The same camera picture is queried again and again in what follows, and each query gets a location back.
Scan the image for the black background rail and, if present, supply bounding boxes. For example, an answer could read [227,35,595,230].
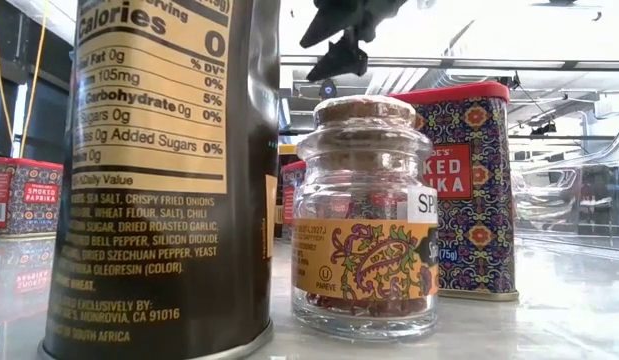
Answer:
[508,133,619,142]

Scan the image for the clear plastic tray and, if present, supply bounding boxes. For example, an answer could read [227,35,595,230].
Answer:
[508,122,619,251]

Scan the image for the red-lid smoked paprika tin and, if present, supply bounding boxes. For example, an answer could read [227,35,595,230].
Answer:
[0,156,65,237]
[281,159,310,244]
[386,81,521,303]

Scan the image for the cork-lid glass saffron jar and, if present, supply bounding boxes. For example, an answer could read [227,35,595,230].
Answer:
[290,94,440,344]

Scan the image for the yellow cable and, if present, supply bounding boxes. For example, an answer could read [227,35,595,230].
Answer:
[0,0,50,160]

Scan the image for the overhead camera with blue light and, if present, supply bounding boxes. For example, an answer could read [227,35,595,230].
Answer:
[318,78,339,101]

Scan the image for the overhead rig light bar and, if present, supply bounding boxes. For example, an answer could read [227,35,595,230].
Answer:
[280,53,619,72]

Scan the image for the black ceiling-hung device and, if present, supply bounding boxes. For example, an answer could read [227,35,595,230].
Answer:
[498,73,522,92]
[530,121,559,137]

